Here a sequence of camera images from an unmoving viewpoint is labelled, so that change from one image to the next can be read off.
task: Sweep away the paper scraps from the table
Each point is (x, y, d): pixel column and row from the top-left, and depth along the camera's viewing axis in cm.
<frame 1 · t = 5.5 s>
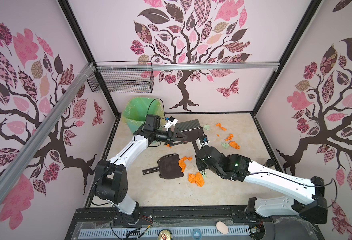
left hand: (184, 141, 75), fingers open
right hand: (196, 154, 72), fingers open
dark brown dustpan: (169, 162, 99), on the table
green bin with liner: (135, 111, 99), point 19 cm above the table
large orange scrap by dustpan: (182, 163, 94), on the table
orange scrap front centre: (197, 178, 87), on the table
green scrap back centre: (207, 127, 113), on the table
orange scrap back right: (219, 125, 116), on the table
orange scrap right middle: (232, 143, 102), point 2 cm above the table

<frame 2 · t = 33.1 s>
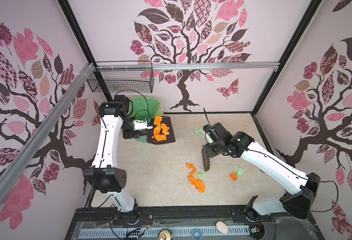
left hand: (132, 133, 75), fingers open
right hand: (208, 146, 76), fingers open
dark brown dustpan: (170, 137, 77), point 25 cm above the table
orange scrap near bin: (160, 130, 77), point 27 cm above the table
orange scrap front right: (233, 176, 88), on the table
green scrap front right: (239, 170, 90), point 2 cm above the table
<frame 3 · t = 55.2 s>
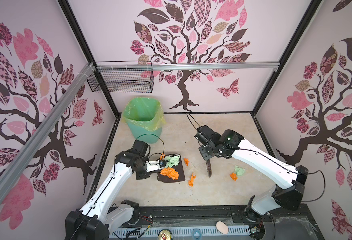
left hand: (145, 170, 78), fingers open
right hand: (205, 148, 74), fingers open
green scrap front centre: (171, 161, 81), point 14 cm above the table
orange twisted scrap front: (191, 182, 86), on the table
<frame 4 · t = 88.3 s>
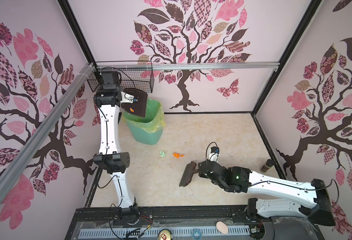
left hand: (107, 90, 74), fingers open
right hand: (197, 164, 74), fingers open
dark brown dustpan: (138, 107, 89), point 27 cm above the table
orange twisted scrap front: (131, 109, 82), point 31 cm above the table
small dark cylinder bottle: (269, 163, 83), point 11 cm above the table
